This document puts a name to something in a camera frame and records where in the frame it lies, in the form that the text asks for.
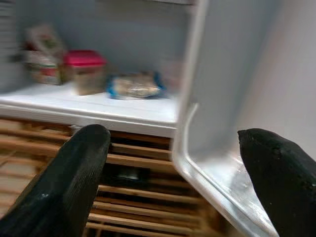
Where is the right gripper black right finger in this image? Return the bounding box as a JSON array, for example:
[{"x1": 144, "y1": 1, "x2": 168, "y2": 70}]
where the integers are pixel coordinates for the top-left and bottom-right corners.
[{"x1": 237, "y1": 127, "x2": 316, "y2": 237}]

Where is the wooden wine rack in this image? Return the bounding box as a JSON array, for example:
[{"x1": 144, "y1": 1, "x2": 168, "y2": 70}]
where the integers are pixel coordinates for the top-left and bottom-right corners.
[{"x1": 0, "y1": 118, "x2": 223, "y2": 237}]

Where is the fridge with white interior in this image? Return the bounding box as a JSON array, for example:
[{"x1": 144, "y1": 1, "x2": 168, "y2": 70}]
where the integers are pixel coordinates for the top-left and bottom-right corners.
[{"x1": 0, "y1": 0, "x2": 198, "y2": 139}]

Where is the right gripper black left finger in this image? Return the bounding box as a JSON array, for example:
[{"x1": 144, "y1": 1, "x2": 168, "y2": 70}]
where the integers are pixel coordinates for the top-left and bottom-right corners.
[{"x1": 0, "y1": 124, "x2": 111, "y2": 237}]

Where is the printed food carton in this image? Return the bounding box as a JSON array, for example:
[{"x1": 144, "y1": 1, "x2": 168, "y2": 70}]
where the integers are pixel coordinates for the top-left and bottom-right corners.
[{"x1": 24, "y1": 23, "x2": 67, "y2": 86}]

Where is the white fridge door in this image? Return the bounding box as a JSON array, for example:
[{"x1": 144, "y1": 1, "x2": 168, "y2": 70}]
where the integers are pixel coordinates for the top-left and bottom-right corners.
[{"x1": 172, "y1": 0, "x2": 316, "y2": 237}]

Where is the pink lidded container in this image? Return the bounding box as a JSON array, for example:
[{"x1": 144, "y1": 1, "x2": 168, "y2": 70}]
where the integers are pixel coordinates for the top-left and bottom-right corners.
[{"x1": 63, "y1": 49, "x2": 107, "y2": 96}]

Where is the blue clear food bag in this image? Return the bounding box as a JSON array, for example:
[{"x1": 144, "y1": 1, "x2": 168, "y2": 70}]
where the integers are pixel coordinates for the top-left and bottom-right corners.
[{"x1": 106, "y1": 71, "x2": 167, "y2": 100}]

